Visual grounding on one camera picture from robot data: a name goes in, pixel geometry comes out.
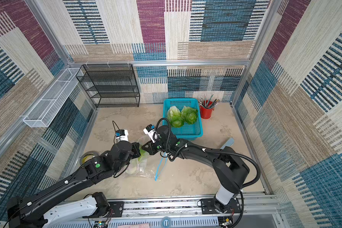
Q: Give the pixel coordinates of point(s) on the grey tape roll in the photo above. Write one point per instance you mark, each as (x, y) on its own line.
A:
(88, 156)

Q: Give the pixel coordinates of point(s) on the pink-zip dotted bag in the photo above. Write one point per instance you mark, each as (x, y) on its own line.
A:
(151, 169)

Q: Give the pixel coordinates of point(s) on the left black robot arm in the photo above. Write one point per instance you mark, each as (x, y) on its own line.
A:
(46, 208)

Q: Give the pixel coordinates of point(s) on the black wire shelf rack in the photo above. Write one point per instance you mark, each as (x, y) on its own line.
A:
(110, 85)

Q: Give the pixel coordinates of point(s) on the red pen cup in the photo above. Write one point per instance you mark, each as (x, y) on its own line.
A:
(205, 113)

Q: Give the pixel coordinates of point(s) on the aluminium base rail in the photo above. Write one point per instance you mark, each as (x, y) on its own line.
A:
(253, 210)

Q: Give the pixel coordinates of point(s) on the teal plastic basket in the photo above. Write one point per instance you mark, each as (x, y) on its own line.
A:
(187, 131)

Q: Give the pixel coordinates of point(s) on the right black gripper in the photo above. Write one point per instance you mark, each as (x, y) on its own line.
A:
(147, 147)

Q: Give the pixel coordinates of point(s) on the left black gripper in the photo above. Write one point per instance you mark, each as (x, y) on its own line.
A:
(135, 147)

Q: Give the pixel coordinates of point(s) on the chinese cabbage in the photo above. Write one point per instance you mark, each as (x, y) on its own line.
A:
(175, 117)
(189, 114)

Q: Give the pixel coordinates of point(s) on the blue-zip clear bag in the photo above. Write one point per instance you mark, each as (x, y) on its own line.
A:
(160, 163)

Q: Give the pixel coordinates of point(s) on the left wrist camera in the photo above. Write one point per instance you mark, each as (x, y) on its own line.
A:
(121, 135)

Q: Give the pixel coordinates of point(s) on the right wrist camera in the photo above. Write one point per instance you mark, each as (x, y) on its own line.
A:
(150, 130)

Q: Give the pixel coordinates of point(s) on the white wire mesh tray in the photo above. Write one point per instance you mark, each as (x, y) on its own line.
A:
(46, 109)

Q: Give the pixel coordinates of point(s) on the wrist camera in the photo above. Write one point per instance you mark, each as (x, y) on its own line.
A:
(121, 135)
(150, 130)

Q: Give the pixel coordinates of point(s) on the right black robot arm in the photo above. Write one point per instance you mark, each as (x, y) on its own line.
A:
(234, 171)

